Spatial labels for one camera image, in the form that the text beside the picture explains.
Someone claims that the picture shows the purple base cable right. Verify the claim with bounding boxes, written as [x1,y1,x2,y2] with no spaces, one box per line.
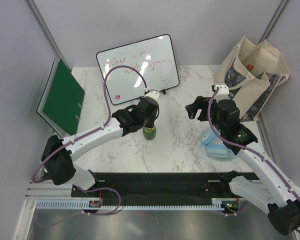
[221,199,251,218]

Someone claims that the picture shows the green binder folder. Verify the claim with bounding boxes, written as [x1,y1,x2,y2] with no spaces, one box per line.
[36,59,85,138]

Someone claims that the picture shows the beige canvas tote bag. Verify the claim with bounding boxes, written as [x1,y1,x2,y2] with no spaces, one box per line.
[213,36,290,122]

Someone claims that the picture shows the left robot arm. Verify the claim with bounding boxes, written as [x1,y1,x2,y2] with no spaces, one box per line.
[41,91,159,197]

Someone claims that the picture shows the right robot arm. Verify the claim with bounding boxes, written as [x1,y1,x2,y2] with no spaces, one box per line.
[185,96,300,236]

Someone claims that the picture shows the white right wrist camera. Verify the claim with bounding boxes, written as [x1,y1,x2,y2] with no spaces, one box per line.
[211,83,230,102]

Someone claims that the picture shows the light blue headphones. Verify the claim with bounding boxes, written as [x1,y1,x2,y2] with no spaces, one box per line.
[200,128,236,160]

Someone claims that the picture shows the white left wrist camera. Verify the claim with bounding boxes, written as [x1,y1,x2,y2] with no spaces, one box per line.
[144,89,160,101]

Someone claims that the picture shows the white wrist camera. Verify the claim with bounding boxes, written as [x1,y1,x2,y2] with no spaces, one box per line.
[211,83,230,102]
[144,89,160,101]

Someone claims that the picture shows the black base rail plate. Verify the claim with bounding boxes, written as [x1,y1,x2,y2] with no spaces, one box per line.
[70,171,261,207]

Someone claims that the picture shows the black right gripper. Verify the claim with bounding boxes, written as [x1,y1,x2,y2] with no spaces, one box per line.
[185,95,226,133]

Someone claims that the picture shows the cola glass bottle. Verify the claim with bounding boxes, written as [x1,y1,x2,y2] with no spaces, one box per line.
[246,64,254,72]

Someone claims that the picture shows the whiteboard with red writing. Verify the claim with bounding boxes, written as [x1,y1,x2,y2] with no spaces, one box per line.
[96,34,180,105]

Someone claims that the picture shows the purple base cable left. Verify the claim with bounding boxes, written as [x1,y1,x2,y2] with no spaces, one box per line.
[34,186,122,228]

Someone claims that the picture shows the green bottle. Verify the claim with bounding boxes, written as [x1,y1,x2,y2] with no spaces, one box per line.
[142,122,157,141]

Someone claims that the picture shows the white slotted cable duct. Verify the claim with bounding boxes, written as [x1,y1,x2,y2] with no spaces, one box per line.
[35,199,238,211]

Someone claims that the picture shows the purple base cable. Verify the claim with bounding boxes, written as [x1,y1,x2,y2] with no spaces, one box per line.
[221,199,251,218]
[34,186,122,228]

